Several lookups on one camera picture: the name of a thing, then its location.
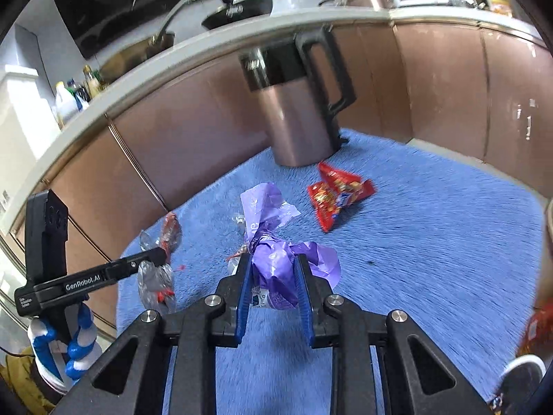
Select purple plastic wrapper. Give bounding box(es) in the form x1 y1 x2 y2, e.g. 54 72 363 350
239 182 342 312

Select bottles on counter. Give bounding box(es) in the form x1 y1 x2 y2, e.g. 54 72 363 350
54 81 81 130

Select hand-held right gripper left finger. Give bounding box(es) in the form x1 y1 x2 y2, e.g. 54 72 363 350
54 251 255 415

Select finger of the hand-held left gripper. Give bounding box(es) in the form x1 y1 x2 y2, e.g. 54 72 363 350
106 248 168 278

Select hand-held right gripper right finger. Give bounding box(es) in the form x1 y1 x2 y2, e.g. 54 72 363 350
295 253 494 415

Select copper electric kettle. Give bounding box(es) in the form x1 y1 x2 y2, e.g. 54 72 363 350
238 26 357 167

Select amber oil bottle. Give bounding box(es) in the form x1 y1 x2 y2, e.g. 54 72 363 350
518 305 553 356

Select blue fluffy mat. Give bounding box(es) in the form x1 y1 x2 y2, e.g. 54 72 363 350
116 127 546 415

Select clear wrapper with red print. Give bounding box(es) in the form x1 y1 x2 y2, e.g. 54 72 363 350
137 261 176 313
139 211 185 265

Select black range hood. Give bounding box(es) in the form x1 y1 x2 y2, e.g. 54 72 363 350
47 0 245 59

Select beige bin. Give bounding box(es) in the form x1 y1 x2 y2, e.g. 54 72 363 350
543 198 553 248

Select black wok with lid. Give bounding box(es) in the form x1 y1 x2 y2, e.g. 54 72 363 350
200 0 275 31

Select yellow oil bottle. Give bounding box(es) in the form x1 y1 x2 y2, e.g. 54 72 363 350
487 0 516 17

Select copper lower cabinets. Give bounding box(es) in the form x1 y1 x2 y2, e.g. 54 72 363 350
0 19 553 342

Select white bin with black liner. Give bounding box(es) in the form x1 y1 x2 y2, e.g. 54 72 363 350
500 353 546 404

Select golden wok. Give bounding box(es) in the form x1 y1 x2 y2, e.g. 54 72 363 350
99 0 198 84

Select person's left hand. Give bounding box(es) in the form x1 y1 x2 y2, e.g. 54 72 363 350
27 302 103 385

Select red snack wrapper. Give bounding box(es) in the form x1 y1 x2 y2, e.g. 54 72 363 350
306 162 376 233

